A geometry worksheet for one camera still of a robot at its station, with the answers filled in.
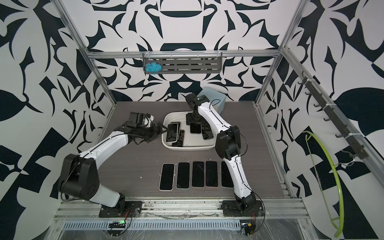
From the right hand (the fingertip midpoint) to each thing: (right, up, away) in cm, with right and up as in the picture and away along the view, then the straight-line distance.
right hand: (191, 121), depth 95 cm
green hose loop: (+49, -35, -46) cm, 76 cm away
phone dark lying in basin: (-8, -14, 0) cm, 16 cm away
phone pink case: (+11, -29, -10) cm, 33 cm away
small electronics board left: (-35, -49, -22) cm, 65 cm away
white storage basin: (0, -13, +1) cm, 13 cm away
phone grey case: (-4, -30, -10) cm, 32 cm away
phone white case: (-13, -31, -12) cm, 36 cm away
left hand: (-17, -5, -8) cm, 20 cm away
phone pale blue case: (+2, -4, -4) cm, 6 cm away
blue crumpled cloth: (-23, +32, -4) cm, 40 cm away
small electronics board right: (+27, -49, -24) cm, 61 cm away
